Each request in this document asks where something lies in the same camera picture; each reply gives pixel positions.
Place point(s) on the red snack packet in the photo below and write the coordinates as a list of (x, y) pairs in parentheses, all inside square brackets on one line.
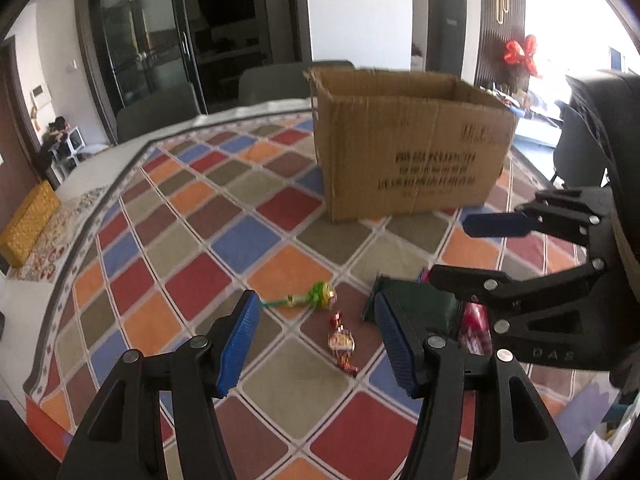
[(474, 330)]

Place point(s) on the red wrapped candy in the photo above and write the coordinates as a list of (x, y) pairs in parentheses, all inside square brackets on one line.
[(341, 345)]

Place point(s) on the red bow decoration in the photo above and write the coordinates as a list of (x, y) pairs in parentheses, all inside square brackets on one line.
[(522, 54)]

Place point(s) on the grey chair left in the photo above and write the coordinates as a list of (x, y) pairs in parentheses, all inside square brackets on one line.
[(157, 111)]

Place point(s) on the grey chair middle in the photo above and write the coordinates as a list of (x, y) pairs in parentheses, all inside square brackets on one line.
[(279, 81)]

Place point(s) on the dark green snack packet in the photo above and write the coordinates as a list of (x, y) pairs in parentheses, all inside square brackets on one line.
[(426, 307)]

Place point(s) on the pink snack packet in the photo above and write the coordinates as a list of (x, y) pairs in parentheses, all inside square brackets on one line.
[(424, 276)]

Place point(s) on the dark chair right side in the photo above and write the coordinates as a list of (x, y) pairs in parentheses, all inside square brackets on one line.
[(578, 159)]

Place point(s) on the brown cardboard box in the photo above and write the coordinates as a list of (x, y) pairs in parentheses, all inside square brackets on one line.
[(390, 142)]

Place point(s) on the grey chair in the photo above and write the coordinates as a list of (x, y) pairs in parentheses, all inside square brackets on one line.
[(279, 81), (157, 111)]

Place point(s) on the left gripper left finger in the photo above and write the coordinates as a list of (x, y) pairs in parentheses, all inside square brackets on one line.
[(120, 437)]

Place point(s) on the seated person in background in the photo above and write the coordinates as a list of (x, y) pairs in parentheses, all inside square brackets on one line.
[(57, 133)]

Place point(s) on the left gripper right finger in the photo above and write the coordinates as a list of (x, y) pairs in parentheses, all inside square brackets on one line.
[(514, 436)]

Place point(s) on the colourful diamond pattern tablecloth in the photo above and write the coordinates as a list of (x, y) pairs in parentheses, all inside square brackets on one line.
[(156, 241)]

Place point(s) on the green lollipop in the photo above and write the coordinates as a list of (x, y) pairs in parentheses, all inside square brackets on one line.
[(321, 296)]

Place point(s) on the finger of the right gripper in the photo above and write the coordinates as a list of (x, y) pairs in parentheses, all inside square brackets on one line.
[(497, 290), (564, 224)]

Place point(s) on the black glass cabinet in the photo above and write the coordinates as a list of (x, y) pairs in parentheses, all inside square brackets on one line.
[(135, 48)]

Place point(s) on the yellow woven tissue box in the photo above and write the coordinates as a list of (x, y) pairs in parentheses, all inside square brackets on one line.
[(20, 235)]

